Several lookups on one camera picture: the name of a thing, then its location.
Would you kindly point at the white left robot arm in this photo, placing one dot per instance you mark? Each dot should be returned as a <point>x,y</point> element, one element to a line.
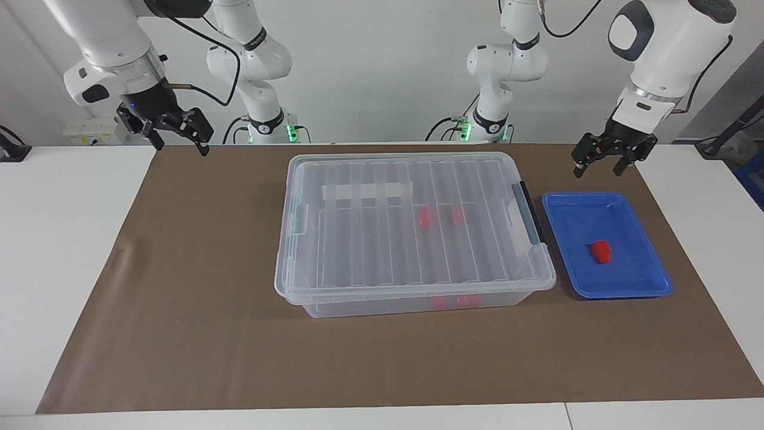
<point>662,48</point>

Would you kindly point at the clear ribbed plastic lid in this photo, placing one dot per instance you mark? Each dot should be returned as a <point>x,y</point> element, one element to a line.
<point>358,245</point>

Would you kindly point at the black stand pole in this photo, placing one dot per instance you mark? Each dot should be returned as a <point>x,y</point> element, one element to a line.
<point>731,128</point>

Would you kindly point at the blue plastic tray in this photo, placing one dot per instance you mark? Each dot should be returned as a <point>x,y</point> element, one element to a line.
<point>632,275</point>

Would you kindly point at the black clamp mount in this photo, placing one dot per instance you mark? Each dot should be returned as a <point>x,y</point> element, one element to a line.
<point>15,152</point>

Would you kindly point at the red plastic block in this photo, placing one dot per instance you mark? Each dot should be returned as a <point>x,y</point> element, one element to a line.
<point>601,251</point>
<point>458,214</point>
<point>425,216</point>
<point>440,301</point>
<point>468,300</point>

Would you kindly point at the blue crate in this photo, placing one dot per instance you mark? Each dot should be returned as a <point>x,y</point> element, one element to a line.
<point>753,179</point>

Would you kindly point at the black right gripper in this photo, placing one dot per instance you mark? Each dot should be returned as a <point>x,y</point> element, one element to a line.
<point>149,107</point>

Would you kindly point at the clear plastic storage box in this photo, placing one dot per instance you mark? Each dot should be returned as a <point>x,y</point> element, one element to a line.
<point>370,306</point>

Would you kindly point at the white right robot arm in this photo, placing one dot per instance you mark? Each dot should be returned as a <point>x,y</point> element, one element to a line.
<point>107,36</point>

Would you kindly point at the brown paper table mat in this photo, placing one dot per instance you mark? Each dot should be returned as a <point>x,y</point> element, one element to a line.
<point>179,334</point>

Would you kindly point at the white power strip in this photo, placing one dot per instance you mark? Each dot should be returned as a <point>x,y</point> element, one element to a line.
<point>95,131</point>

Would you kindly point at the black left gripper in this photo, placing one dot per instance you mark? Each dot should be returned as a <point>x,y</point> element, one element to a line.
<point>624,140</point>

